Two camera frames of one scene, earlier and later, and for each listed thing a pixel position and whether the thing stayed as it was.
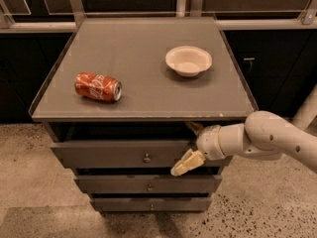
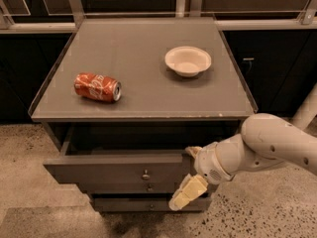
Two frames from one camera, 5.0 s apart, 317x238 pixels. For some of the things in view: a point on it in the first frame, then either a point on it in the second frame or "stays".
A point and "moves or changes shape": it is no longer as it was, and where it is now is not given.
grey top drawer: [128, 154] moves or changes shape
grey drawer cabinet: [126, 98] stays
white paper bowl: [188, 60] stays
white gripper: [208, 143] -> [208, 165]
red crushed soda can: [92, 84] stays
